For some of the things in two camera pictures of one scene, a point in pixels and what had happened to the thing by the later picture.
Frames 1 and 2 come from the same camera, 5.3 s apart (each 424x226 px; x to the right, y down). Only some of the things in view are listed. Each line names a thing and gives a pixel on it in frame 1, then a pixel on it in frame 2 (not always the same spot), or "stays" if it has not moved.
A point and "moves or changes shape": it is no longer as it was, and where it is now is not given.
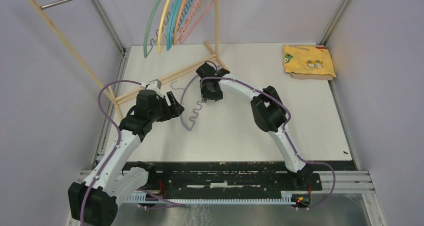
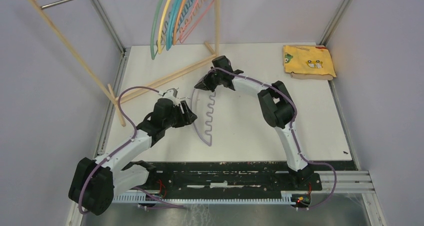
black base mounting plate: x=230 y=176 stays
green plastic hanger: x=144 y=45 moves or changes shape
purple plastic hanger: x=194 y=109 to x=200 y=104
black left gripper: x=169 y=115 to x=187 y=113
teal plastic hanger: x=173 y=15 stays
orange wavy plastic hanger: x=176 y=29 stays
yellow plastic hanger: x=163 y=15 stays
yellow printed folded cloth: x=308 y=62 stays
